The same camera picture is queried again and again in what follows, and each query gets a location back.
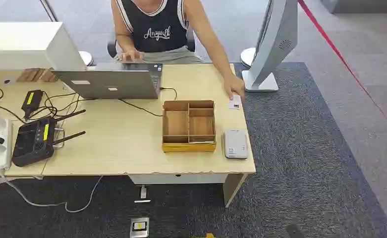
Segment person's right hand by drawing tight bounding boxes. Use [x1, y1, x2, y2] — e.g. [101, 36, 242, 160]
[117, 48, 145, 63]

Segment person's left hand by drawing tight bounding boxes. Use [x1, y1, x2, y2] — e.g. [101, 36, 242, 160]
[223, 74, 246, 101]

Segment small white card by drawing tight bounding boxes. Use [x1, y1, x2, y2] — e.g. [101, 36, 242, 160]
[228, 95, 242, 110]

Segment wooden compartment box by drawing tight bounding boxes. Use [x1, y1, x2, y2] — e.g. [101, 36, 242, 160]
[162, 100, 217, 153]

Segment white round base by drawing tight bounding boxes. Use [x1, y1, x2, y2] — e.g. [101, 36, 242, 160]
[78, 50, 94, 67]
[239, 47, 257, 68]

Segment person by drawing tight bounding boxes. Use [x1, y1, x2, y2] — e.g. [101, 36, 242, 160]
[110, 0, 246, 101]

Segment silver laptop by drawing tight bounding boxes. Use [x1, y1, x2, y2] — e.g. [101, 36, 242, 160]
[51, 62, 164, 100]

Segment white card reader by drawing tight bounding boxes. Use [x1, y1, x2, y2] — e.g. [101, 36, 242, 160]
[223, 129, 249, 160]

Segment white kiosk screen stand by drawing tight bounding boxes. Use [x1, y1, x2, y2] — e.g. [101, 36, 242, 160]
[241, 0, 299, 93]

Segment pale wooden desk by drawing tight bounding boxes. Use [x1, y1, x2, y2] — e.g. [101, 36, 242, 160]
[0, 63, 257, 208]

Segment grey metal pole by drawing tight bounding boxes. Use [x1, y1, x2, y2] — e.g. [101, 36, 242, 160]
[39, 0, 59, 23]

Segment wooden blocks row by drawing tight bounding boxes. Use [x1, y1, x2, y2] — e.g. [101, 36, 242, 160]
[16, 68, 59, 83]

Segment dark grey carpet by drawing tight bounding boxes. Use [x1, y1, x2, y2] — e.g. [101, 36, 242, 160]
[0, 62, 387, 238]

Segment red barrier tape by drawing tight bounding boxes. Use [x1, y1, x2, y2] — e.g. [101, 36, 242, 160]
[297, 0, 387, 140]

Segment white desk drawer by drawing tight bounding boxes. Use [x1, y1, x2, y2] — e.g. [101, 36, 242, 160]
[128, 173, 229, 185]

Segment black adapter with yellow label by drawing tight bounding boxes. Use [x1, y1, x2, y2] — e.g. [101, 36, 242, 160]
[21, 89, 45, 120]

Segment large white box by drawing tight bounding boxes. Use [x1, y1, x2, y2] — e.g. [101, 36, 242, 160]
[0, 21, 87, 71]

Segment black remote controller with antennas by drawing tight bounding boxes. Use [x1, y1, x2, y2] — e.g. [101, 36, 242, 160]
[11, 109, 87, 168]

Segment dark grey platform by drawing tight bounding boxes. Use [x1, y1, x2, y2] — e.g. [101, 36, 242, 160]
[321, 0, 387, 14]

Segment white power strip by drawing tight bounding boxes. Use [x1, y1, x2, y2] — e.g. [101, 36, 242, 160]
[0, 116, 13, 172]

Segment silver floor socket plate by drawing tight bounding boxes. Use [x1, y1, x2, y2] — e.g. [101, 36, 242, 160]
[129, 217, 150, 238]

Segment black laptop cable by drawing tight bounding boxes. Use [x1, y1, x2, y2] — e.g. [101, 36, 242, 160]
[118, 87, 178, 118]

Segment black tangled cables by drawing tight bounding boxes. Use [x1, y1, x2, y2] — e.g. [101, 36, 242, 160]
[0, 83, 82, 125]

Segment small white floor bracket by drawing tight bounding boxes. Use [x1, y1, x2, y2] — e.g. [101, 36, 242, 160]
[134, 184, 152, 204]

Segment white floor cable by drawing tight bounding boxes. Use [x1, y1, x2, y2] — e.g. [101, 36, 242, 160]
[1, 171, 104, 213]

